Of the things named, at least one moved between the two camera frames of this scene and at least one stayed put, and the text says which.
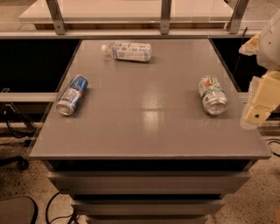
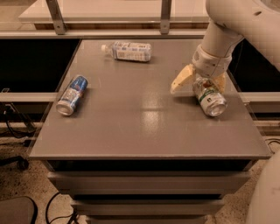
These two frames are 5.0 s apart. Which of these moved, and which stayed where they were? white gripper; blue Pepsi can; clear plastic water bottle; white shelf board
Moved: white gripper
Stayed: clear plastic water bottle; white shelf board; blue Pepsi can
